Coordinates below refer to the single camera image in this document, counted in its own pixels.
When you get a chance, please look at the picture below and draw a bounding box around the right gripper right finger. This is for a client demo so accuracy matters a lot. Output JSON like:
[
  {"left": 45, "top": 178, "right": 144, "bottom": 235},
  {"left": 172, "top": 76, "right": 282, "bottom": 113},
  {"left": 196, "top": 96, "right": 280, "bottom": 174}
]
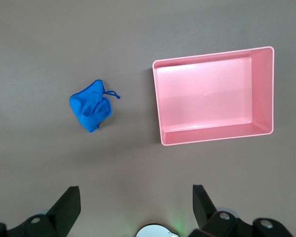
[{"left": 188, "top": 184, "right": 294, "bottom": 237}]

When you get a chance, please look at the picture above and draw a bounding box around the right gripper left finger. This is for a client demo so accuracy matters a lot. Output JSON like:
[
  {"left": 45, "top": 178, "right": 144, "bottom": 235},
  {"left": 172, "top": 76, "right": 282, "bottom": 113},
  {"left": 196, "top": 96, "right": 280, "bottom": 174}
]
[{"left": 0, "top": 186, "right": 81, "bottom": 237}]

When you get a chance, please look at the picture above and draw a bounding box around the blue cloth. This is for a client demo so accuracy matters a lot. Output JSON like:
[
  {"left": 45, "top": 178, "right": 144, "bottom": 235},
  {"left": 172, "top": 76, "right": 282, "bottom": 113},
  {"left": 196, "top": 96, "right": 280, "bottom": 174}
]
[{"left": 69, "top": 79, "right": 121, "bottom": 133}]

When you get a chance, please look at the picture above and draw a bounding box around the pink plastic box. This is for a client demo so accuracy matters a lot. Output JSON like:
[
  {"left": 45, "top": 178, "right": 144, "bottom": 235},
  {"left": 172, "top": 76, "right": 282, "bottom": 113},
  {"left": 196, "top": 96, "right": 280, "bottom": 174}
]
[{"left": 152, "top": 45, "right": 275, "bottom": 146}]

